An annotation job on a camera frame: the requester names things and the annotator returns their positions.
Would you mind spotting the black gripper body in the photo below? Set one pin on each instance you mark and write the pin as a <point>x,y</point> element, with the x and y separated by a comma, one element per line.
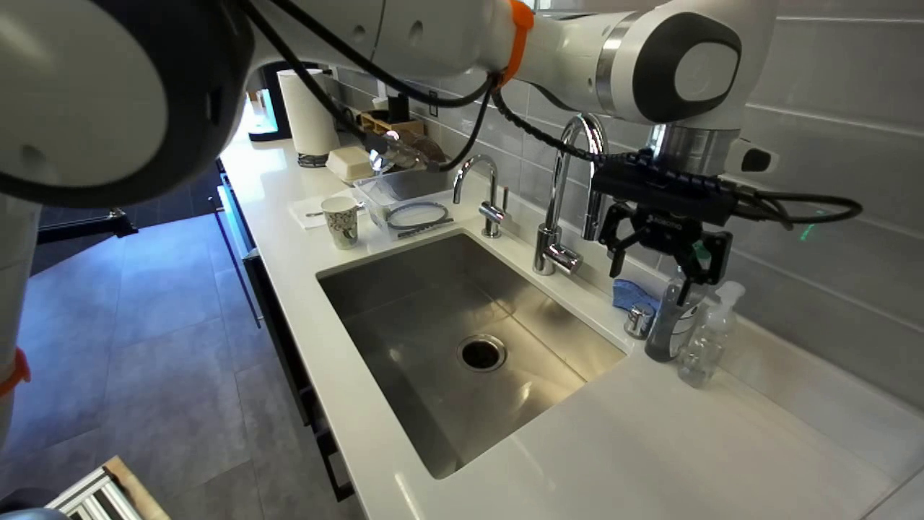
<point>673,232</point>

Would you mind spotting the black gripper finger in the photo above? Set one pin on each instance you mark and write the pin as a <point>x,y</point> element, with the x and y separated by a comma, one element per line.
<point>707,274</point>
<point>621,232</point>

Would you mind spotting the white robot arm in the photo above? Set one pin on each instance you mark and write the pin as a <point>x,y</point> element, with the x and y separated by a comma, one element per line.
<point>577,48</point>

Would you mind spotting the clear plastic soap bottle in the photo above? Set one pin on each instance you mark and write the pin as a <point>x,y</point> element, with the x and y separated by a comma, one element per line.
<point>707,347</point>

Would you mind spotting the tall chrome faucet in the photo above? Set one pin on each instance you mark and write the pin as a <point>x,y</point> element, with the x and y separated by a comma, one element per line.
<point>553,248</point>

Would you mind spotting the chrome sink button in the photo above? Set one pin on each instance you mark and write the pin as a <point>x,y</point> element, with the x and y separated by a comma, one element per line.
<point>636,321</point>

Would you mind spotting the small chrome faucet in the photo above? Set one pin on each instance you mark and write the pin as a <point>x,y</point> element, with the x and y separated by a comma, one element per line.
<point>491,207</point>

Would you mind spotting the clear plastic container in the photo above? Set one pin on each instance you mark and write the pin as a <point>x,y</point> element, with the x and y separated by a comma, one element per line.
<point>413,184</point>

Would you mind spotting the stainless steel sink basin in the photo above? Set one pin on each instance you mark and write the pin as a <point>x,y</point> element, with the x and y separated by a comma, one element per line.
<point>423,327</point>

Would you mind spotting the brown woven basket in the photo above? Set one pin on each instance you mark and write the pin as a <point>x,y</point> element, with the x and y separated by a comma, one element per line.
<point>408,133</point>

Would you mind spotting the white ceramic mug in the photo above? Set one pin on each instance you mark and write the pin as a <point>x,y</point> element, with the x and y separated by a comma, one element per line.
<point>342,222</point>

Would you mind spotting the beige sponge block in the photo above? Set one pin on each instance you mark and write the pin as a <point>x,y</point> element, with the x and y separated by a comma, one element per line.
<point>348,164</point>

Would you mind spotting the dark base cabinet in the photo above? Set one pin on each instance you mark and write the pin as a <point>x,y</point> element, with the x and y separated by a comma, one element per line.
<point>255,278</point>

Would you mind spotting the black tablet screen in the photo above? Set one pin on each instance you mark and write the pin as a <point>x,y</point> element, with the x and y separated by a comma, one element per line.
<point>264,118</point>

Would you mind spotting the black tripod stand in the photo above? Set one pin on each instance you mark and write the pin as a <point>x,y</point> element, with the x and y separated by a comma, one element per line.
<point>97,226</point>

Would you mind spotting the wooden slat crate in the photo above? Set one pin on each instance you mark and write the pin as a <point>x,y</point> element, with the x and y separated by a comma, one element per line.
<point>105,493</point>

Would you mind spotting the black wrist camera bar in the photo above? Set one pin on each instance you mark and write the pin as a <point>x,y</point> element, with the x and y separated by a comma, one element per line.
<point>673,184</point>

